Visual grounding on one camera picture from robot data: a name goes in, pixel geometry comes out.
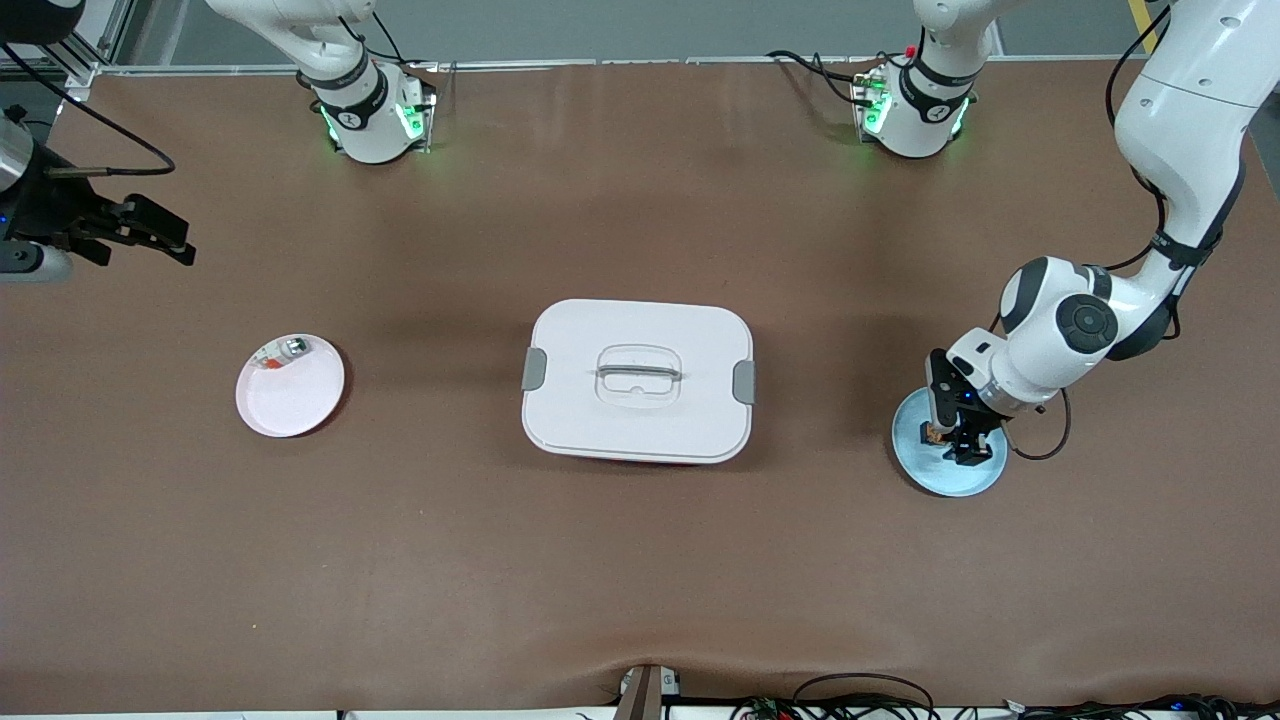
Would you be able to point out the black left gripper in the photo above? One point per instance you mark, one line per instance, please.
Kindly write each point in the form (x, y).
(972, 421)

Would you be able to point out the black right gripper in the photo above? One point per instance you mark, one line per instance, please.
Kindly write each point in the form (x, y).
(55, 212)

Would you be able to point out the black orange switch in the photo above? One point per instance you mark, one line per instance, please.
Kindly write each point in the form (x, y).
(936, 435)

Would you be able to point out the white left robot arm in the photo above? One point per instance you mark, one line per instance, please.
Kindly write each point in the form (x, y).
(1060, 325)

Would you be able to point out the white lidded box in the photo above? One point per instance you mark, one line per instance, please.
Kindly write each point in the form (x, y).
(640, 420)

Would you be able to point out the light blue round plate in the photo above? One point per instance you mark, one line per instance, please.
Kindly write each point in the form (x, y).
(950, 478)

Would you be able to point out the pink round plate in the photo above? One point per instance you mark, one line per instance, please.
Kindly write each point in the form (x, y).
(290, 400)

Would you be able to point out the brown table mat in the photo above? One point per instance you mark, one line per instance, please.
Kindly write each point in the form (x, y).
(640, 570)

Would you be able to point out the aluminium frame profile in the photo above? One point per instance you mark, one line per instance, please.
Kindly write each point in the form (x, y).
(78, 82)

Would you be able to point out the silver red switch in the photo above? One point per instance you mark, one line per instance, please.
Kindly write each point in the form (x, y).
(293, 347)

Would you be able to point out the brown camera mount bracket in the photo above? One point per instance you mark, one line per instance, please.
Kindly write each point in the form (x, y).
(645, 695)

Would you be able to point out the metal table edge rail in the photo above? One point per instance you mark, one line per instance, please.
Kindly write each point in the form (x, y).
(650, 62)

